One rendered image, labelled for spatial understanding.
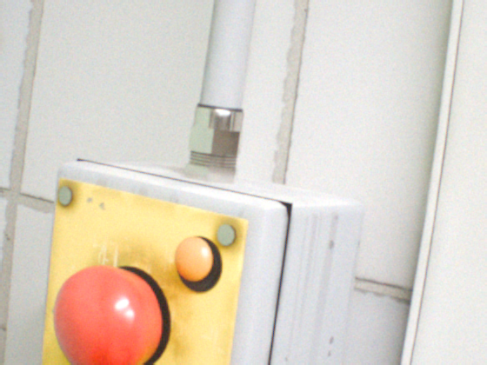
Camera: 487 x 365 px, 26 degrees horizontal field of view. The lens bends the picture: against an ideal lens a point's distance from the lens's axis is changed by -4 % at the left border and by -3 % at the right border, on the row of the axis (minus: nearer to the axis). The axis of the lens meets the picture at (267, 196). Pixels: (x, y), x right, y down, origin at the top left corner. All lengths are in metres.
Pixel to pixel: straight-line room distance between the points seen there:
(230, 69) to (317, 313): 0.09
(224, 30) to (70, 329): 0.12
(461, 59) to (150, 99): 0.16
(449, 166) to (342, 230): 0.05
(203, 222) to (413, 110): 0.09
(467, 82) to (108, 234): 0.14
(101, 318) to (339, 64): 0.14
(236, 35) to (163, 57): 0.08
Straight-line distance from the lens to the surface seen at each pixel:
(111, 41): 0.50
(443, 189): 0.38
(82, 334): 0.37
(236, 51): 0.40
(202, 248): 0.36
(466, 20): 0.38
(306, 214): 0.38
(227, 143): 0.40
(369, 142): 0.41
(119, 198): 0.39
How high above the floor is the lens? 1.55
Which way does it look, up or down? 6 degrees down
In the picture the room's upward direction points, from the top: 8 degrees clockwise
